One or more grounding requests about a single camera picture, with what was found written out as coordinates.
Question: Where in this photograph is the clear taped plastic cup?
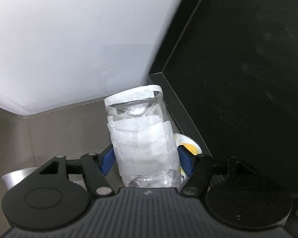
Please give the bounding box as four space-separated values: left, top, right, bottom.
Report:
104 85 181 188

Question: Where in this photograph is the frosted plastic cup left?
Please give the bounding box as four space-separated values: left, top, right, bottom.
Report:
2 167 38 190

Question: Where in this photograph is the yellow-labelled clear bottle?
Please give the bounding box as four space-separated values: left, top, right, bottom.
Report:
174 133 202 181

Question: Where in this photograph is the black shallow tray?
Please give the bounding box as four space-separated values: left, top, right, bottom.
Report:
149 0 298 198

